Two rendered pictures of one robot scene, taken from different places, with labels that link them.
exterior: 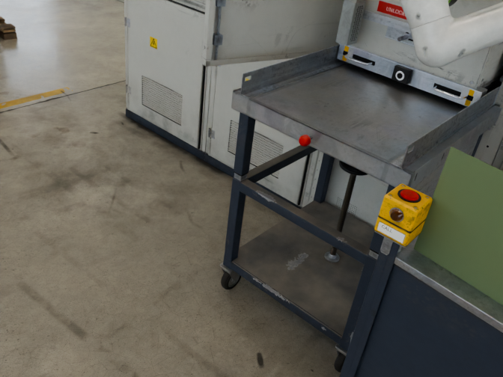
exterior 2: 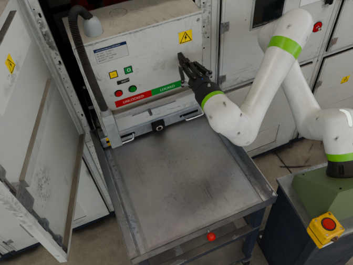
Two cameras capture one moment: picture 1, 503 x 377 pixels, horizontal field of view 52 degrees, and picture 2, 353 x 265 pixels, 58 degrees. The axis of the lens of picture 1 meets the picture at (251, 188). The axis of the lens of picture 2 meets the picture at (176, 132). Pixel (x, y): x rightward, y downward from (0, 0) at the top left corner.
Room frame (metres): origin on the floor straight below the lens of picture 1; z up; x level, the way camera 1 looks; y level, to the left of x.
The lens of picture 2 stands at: (1.10, 0.32, 2.01)
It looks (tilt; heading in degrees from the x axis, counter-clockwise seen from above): 49 degrees down; 305
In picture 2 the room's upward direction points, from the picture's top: 6 degrees counter-clockwise
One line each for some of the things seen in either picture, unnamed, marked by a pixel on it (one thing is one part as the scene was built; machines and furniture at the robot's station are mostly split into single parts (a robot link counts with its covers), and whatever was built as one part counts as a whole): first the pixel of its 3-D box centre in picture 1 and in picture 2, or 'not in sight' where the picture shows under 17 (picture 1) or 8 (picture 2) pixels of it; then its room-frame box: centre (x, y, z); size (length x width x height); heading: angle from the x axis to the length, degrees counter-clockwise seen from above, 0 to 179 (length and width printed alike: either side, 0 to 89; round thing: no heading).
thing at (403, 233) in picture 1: (403, 214); (324, 230); (0.96, -0.34, 0.85); 0.08 x 0.08 x 0.10; 53
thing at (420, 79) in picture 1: (406, 72); (155, 121); (1.78, -0.48, 0.90); 0.54 x 0.05 x 0.06; 53
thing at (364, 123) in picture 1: (370, 108); (174, 163); (1.61, -0.35, 0.82); 0.68 x 0.62 x 0.06; 143
